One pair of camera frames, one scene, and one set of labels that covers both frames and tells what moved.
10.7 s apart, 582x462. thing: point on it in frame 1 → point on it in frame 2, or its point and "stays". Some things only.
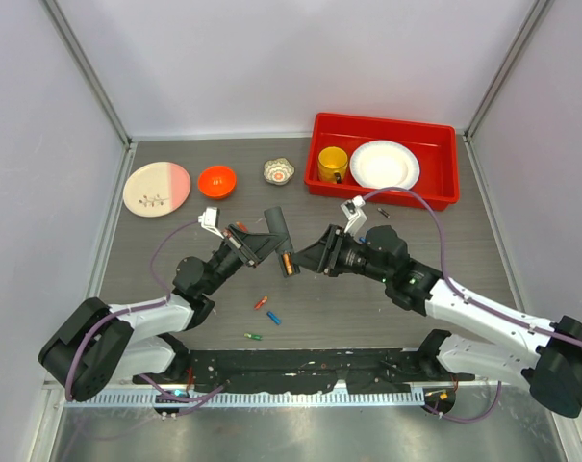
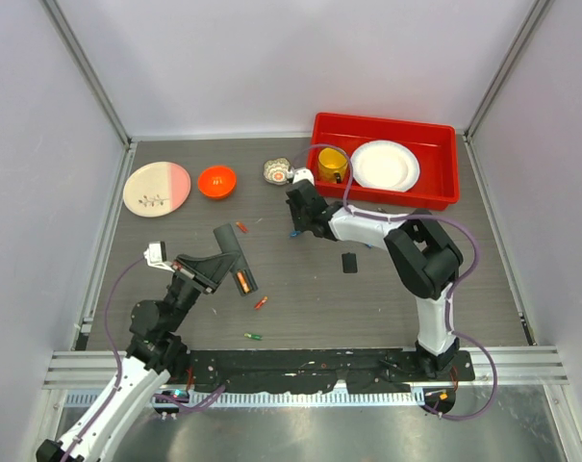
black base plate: (377, 370) stays
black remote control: (276, 224) → (241, 272)
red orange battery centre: (261, 302) stays
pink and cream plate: (157, 189) stays
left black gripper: (255, 246) → (204, 272)
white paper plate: (385, 164) stays
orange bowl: (216, 182) stays
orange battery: (288, 264) → (243, 282)
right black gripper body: (350, 256) → (300, 219)
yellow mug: (332, 164) stays
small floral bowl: (278, 171) stays
